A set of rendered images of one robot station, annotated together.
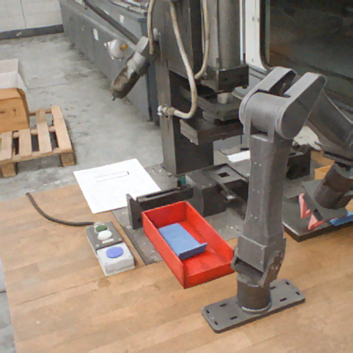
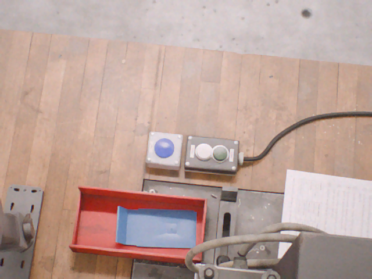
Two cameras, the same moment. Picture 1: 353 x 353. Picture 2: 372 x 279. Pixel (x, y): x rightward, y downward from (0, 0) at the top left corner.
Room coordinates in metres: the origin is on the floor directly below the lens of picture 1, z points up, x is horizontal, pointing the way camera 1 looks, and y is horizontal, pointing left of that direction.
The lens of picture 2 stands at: (1.17, -0.24, 2.36)
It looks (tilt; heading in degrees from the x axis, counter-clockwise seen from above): 72 degrees down; 116
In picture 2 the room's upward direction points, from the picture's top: 1 degrees clockwise
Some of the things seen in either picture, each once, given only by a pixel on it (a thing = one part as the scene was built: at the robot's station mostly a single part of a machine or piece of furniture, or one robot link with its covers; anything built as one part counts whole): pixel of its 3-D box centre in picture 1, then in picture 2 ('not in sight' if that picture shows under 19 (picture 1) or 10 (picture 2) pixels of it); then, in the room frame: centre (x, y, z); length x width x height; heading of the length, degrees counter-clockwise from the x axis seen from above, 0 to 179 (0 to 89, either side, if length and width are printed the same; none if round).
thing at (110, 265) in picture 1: (116, 263); (164, 152); (0.93, 0.15, 0.90); 0.07 x 0.07 x 0.06; 21
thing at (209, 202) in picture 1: (228, 187); not in sight; (1.18, -0.13, 0.94); 0.20 x 0.10 x 0.07; 111
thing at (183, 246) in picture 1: (178, 237); (156, 226); (0.99, 0.01, 0.92); 0.15 x 0.07 x 0.03; 25
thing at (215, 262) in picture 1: (184, 240); (139, 225); (0.96, -0.01, 0.93); 0.25 x 0.12 x 0.06; 21
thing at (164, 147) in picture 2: (114, 254); (164, 148); (0.93, 0.15, 0.93); 0.04 x 0.04 x 0.02
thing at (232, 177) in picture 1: (227, 173); not in sight; (1.18, -0.13, 0.98); 0.20 x 0.10 x 0.01; 111
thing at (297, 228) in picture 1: (307, 214); not in sight; (1.06, -0.32, 0.91); 0.17 x 0.16 x 0.02; 111
